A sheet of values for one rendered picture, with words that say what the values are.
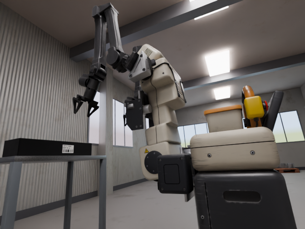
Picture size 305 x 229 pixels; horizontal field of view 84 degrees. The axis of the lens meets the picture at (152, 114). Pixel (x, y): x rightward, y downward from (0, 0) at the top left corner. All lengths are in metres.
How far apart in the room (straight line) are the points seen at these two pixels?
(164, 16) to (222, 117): 2.96
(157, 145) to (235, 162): 0.37
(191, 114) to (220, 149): 8.80
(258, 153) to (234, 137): 0.07
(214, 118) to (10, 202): 1.06
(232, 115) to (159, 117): 0.34
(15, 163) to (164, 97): 0.85
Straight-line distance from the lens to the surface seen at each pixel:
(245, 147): 0.58
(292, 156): 9.23
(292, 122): 9.37
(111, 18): 1.11
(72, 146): 1.50
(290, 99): 9.62
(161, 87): 0.90
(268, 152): 0.58
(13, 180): 1.17
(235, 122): 0.75
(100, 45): 1.06
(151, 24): 3.57
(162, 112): 0.87
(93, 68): 0.97
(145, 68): 0.80
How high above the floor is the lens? 0.73
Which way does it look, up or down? 15 degrees up
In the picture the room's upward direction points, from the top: 4 degrees counter-clockwise
